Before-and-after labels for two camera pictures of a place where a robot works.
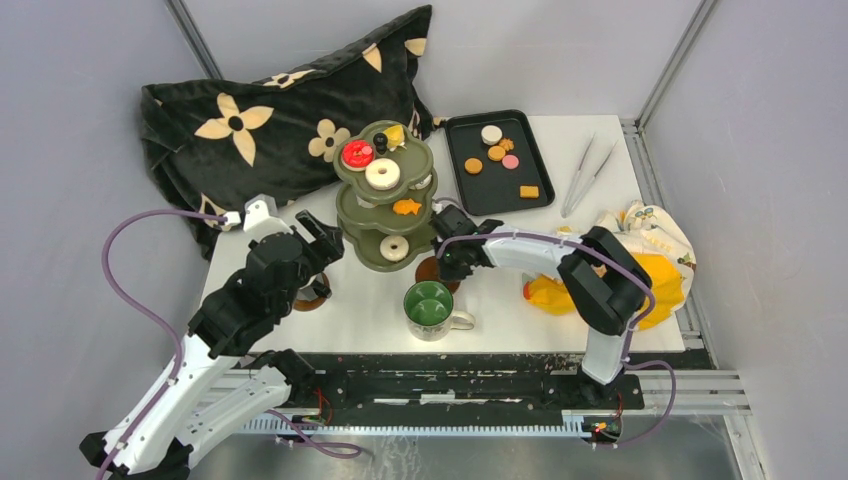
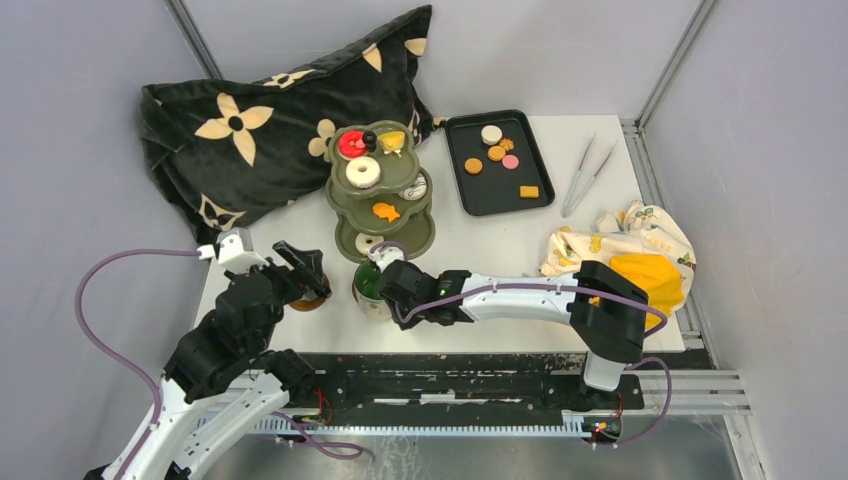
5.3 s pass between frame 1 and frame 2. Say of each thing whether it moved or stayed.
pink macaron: stayed
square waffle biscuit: stayed
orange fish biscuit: moved
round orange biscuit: stayed
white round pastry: stayed
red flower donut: moved
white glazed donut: moved
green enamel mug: moved
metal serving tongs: stayed
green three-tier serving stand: stayed
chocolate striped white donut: moved
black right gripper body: moved
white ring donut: moved
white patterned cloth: stayed
